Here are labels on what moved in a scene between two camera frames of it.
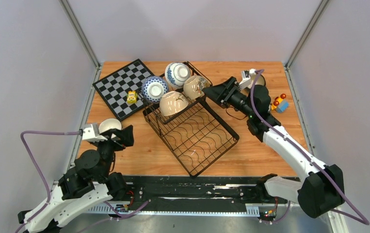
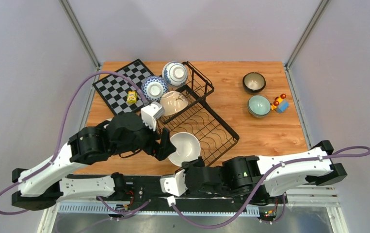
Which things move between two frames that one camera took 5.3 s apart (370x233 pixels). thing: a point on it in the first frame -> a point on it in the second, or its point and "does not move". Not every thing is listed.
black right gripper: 219,92 -> 199,162
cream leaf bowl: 171,102 does not move
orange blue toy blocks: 280,105 does not move
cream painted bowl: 193,86 -> 188,148
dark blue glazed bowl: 260,80 does not move
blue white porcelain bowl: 176,74 does not move
